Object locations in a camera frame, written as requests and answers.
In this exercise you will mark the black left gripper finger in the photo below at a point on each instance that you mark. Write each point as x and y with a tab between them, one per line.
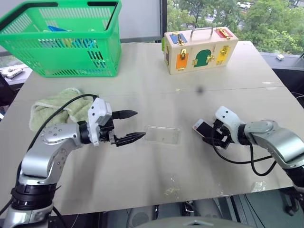
124	114
130	138

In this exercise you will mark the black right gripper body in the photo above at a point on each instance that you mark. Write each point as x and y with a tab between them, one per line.
223	136

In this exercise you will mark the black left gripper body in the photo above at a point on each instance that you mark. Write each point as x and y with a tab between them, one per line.
108	133

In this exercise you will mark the white smartphone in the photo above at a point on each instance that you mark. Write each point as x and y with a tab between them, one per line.
202	127

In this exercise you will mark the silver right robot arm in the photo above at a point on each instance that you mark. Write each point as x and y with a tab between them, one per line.
278	140

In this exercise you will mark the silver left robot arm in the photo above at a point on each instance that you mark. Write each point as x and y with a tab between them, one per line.
45	152

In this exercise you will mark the grey rounded robot base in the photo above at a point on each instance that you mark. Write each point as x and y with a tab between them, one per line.
190	222

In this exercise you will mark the clear plastic phone case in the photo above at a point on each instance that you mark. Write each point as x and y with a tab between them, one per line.
164	135

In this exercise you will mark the light green towel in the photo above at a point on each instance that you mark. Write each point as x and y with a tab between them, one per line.
54	107

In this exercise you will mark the green plastic shopping basket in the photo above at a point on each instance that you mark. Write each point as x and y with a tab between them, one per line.
71	64

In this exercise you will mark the wooden lock puzzle box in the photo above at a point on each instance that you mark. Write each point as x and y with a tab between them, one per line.
202	47

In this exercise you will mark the small white device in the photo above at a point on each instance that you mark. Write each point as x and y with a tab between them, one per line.
280	57

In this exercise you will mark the blue packet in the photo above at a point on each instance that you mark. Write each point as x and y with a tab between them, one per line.
57	29

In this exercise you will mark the white power strip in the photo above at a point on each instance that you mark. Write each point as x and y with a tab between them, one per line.
12	72

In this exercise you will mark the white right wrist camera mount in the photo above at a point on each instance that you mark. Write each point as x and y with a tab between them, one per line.
229	117

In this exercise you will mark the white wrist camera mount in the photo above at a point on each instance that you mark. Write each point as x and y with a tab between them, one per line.
229	117
98	111

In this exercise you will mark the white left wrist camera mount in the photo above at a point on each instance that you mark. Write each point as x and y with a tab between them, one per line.
98	111

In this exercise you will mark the dark window frame post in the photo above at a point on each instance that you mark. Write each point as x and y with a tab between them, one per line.
162	19

